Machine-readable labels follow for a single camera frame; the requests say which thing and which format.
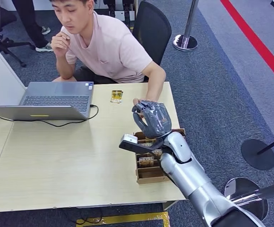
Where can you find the person's left hand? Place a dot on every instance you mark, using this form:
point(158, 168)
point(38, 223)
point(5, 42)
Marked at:
point(137, 101)

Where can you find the person's right hand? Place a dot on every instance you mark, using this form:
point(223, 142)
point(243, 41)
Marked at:
point(60, 44)

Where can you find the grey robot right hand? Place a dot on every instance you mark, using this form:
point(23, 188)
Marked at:
point(155, 120)

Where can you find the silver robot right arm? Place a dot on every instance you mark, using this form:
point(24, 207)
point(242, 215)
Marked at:
point(193, 178)

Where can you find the person's right forearm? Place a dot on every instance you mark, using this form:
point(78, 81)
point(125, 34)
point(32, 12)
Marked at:
point(65, 67)

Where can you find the person's left forearm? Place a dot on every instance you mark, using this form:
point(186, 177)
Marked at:
point(157, 84)

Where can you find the gold hotel key card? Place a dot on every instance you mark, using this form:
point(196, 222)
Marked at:
point(147, 144)
point(146, 161)
point(116, 96)
point(158, 153)

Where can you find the standing person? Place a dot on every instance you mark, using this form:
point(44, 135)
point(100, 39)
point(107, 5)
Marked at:
point(30, 25)

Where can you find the brown wooden card organizer box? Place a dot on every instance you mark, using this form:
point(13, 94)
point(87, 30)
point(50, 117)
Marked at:
point(149, 175)

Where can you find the seated person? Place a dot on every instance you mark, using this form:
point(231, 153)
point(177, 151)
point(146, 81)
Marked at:
point(109, 47)

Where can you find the grey open laptop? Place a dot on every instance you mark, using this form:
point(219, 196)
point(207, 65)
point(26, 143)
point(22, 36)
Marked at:
point(57, 100)

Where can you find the black mesh office chair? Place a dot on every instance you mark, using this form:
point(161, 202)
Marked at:
point(152, 34)

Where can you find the white box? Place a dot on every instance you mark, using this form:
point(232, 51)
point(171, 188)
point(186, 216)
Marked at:
point(2, 78)

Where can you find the white table leg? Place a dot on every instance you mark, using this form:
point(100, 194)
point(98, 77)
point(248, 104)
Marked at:
point(170, 205)

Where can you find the black and white equipment stand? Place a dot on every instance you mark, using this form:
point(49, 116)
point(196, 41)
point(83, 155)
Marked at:
point(124, 12)

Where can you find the yellow floor tape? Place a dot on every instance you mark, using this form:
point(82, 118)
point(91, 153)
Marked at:
point(127, 218)

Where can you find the dark stanchion with chrome base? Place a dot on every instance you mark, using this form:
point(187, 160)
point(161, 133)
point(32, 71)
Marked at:
point(243, 191)

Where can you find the black stanchion with round base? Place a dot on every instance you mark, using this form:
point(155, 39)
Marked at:
point(257, 155)

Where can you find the chrome stanchion post with base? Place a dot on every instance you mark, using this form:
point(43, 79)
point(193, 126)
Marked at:
point(186, 37)

